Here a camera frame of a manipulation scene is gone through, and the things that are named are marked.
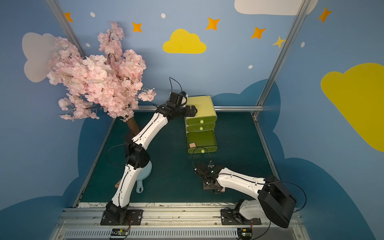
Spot yellow green drawer cabinet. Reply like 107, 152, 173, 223
185, 96, 218, 155

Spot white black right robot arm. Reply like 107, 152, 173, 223
195, 163, 297, 229

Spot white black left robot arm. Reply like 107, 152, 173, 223
105, 102, 198, 224

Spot pink cherry blossom tree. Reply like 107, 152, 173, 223
47, 22, 156, 135

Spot right controller board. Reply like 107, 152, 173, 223
237, 228, 253, 240

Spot controller board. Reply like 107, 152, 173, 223
109, 229, 131, 240
237, 228, 253, 240

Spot left controller board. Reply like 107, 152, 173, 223
109, 229, 131, 240

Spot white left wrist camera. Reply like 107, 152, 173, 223
169, 91, 188, 106

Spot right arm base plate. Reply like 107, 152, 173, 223
220, 208, 262, 226

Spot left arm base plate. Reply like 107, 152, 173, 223
100, 209, 144, 226

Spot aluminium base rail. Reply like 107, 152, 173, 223
50, 203, 310, 240

